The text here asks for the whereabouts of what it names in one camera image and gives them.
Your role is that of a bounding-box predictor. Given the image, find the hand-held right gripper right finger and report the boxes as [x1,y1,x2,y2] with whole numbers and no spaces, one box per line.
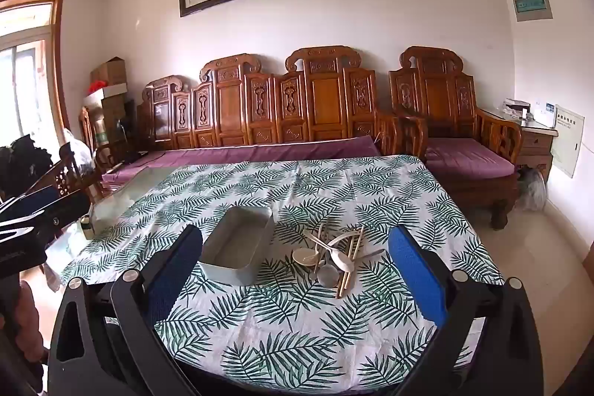
[387,225,544,396]

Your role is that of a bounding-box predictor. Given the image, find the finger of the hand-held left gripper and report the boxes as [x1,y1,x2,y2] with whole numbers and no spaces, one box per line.
[35,193,94,239]
[0,186,60,223]

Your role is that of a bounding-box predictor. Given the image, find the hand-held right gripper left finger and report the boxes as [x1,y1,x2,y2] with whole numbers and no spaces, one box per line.
[48,223,205,396]

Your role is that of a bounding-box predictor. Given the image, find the grey rectangular container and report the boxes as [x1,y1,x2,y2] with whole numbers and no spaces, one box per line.
[199,206,274,286]

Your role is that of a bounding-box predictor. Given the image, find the metal spoon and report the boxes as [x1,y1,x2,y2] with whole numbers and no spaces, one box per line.
[316,245,340,288]

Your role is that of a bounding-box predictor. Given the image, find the person's left hand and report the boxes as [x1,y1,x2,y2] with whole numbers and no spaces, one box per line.
[19,285,46,360]

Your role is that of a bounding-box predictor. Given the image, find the carved dark wooden chair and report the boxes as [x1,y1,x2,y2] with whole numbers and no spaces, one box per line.
[28,143,103,211]

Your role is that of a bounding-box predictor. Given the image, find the black bags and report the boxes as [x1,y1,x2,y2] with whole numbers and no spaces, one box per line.
[0,135,52,193]

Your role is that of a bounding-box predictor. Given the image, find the translucent plastic bag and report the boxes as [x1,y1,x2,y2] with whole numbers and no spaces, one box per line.
[62,128,94,174]

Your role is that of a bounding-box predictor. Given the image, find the white flat box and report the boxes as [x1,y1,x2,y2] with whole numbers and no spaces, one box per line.
[84,83,128,109]

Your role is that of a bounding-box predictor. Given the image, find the leaf print tablecloth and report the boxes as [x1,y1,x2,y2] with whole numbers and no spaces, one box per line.
[60,155,504,396]

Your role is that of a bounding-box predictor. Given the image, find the purple armchair cushion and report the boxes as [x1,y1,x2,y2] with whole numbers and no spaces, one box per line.
[424,137,517,179]

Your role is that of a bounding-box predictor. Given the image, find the wooden framed window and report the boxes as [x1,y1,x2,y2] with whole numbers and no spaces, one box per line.
[0,0,66,146]

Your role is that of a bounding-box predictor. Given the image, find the purple sofa cushion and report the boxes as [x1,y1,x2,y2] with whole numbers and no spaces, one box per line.
[99,135,384,188]

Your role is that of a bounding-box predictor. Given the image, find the brown cardboard box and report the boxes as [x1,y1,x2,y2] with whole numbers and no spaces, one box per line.
[89,58,127,87]

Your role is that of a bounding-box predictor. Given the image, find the clear plastic bag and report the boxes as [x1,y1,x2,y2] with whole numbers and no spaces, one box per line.
[517,168,548,211]

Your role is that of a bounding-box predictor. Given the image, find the carved wooden sofa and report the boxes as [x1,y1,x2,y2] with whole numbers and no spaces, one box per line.
[137,46,400,174]

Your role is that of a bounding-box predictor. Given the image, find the wooden side table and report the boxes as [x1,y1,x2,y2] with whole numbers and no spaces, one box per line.
[480,107,558,183]

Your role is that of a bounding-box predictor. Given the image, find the carved wooden armchair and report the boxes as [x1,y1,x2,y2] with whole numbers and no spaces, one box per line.
[389,46,524,230]

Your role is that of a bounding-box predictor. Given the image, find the white device with screen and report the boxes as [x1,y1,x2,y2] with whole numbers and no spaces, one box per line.
[533,101,557,128]

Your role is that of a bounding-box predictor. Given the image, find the grey wall box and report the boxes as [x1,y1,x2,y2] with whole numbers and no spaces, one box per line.
[510,0,554,22]

